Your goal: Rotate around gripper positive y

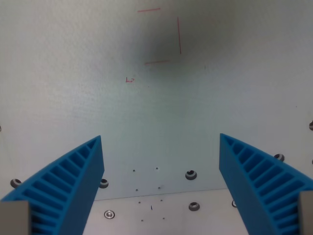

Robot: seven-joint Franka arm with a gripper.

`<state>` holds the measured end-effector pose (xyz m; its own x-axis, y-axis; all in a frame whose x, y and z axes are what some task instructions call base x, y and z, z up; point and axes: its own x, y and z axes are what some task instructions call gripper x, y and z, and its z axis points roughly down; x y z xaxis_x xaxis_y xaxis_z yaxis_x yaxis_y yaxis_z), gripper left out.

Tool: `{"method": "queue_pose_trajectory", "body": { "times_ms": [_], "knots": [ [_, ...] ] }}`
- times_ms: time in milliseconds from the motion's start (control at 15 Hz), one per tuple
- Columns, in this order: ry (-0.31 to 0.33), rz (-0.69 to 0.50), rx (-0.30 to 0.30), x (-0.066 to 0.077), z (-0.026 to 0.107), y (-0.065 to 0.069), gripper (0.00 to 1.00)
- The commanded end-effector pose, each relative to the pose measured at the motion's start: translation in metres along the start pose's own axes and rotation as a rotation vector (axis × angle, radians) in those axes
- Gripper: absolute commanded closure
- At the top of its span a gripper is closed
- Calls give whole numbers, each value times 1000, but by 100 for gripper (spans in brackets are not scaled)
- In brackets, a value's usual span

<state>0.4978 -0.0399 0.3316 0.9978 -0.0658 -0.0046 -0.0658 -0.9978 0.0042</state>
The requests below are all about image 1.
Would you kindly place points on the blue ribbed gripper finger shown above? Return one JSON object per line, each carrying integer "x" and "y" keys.
{"x": 242, "y": 183}
{"x": 73, "y": 186}

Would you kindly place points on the shiny silver flat screw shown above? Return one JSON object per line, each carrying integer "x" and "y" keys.
{"x": 234, "y": 203}
{"x": 109, "y": 214}

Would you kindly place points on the dark socket head screw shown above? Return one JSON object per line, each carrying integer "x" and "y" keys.
{"x": 279, "y": 157}
{"x": 104, "y": 183}
{"x": 311, "y": 125}
{"x": 191, "y": 174}
{"x": 194, "y": 206}
{"x": 15, "y": 182}

